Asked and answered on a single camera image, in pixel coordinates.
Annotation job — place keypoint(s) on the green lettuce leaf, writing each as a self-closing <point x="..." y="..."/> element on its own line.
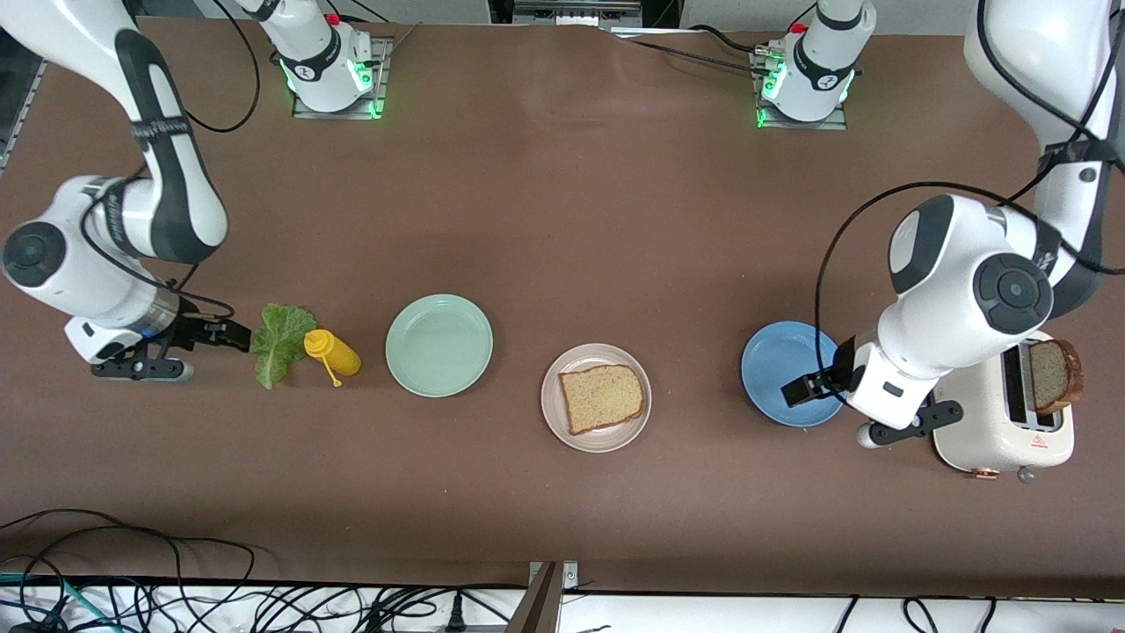
<point x="277" y="343"/>

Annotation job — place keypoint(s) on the beige plate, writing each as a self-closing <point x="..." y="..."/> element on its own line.
<point x="606" y="353"/>

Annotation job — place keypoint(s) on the mint green plate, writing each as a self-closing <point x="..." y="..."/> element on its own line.
<point x="439" y="345"/>

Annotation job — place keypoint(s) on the metal post bracket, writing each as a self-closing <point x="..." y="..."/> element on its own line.
<point x="540" y="602"/>

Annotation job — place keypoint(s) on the black power plug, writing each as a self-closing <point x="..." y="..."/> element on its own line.
<point x="455" y="611"/>

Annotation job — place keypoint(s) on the brown bread slice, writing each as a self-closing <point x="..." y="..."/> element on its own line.
<point x="1050" y="378"/>
<point x="602" y="397"/>

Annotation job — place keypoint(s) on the blue plate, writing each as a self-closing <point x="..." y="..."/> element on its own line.
<point x="773" y="369"/>

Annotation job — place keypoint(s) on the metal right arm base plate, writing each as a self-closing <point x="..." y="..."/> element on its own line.
<point x="380" y="79"/>

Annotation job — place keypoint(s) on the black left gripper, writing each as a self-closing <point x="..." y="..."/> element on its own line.
<point x="842" y="367"/>

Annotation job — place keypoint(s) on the metal rack box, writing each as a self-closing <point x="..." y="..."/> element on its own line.
<point x="576" y="10"/>

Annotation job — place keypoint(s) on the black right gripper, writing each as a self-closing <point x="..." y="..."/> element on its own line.
<point x="190" y="331"/>

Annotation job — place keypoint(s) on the white two-slot toaster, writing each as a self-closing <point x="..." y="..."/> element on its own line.
<point x="993" y="440"/>

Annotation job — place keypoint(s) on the yellow squeeze bottle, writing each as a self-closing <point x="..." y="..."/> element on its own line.
<point x="338" y="353"/>

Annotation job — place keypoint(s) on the aluminium frame rail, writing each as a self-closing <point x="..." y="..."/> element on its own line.
<point x="24" y="104"/>

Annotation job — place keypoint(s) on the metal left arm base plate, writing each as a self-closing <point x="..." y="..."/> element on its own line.
<point x="804" y="125"/>

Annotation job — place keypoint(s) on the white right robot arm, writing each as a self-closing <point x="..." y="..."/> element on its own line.
<point x="154" y="105"/>

